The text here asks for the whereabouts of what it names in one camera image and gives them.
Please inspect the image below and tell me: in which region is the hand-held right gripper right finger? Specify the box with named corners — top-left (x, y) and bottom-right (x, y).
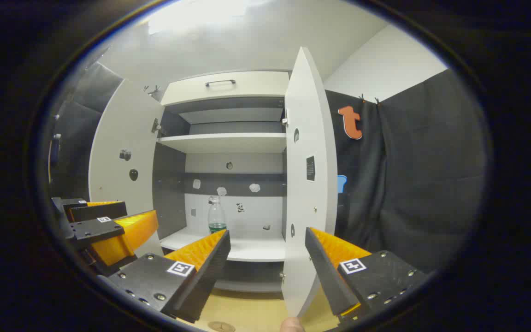
top-left (305, 227), bottom-right (427, 323)

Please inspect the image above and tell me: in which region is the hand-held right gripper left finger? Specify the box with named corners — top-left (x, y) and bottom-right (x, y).
top-left (108, 229), bottom-right (231, 323)

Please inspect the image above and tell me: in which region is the white door with camera sticker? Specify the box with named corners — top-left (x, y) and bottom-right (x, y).
top-left (89, 79), bottom-right (165, 259)

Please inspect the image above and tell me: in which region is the clear plastic bottle green label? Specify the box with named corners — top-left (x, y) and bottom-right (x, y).
top-left (208, 196), bottom-right (227, 234)

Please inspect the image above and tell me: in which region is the white cabinet drawer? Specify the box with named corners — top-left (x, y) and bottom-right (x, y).
top-left (160, 71), bottom-right (290, 107)

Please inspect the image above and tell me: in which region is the white door with black handle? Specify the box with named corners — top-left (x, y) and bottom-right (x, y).
top-left (282, 46), bottom-right (338, 319)

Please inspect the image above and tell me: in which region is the white cabinet shelf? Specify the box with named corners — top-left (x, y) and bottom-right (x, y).
top-left (157, 133), bottom-right (288, 154)

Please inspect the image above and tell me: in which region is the white cabinet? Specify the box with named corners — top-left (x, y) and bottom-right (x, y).
top-left (153, 69), bottom-right (291, 293)

